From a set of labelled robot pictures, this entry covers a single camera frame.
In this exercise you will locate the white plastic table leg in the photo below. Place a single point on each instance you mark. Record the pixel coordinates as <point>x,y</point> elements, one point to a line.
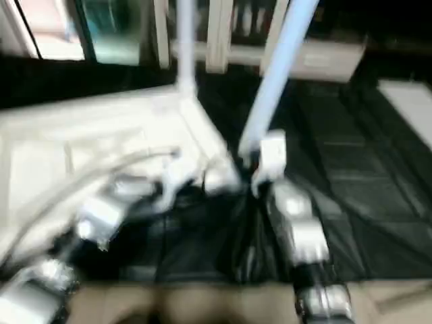
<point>273,81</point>
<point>185,47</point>

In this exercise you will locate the white plastic table top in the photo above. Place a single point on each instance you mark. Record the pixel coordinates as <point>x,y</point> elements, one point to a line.
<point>88,142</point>

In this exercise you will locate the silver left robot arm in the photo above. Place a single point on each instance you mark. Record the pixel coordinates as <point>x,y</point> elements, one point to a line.
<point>74,243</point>

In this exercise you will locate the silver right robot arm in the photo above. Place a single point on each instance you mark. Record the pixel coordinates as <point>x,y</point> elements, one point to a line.
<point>304,243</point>

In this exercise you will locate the black table mat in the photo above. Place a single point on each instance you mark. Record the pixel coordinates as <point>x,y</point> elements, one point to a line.
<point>337,169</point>

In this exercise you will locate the white glass door cabinet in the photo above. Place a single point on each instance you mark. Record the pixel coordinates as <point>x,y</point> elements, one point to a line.
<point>223,34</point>

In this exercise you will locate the white drawer unit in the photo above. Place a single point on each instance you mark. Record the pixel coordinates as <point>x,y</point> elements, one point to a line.
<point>331,59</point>

